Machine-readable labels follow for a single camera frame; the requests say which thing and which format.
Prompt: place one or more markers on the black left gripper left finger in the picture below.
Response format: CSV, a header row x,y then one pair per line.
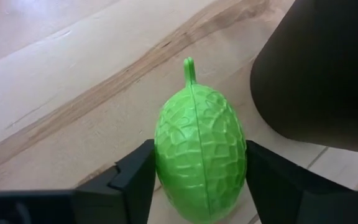
x,y
104,205

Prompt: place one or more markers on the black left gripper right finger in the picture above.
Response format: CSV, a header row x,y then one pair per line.
x,y
291,199

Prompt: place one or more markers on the light green bumpy toy fruit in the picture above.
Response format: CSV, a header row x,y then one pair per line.
x,y
200,149

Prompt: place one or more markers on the potted plant in black pot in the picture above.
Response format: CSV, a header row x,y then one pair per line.
x,y
322,77

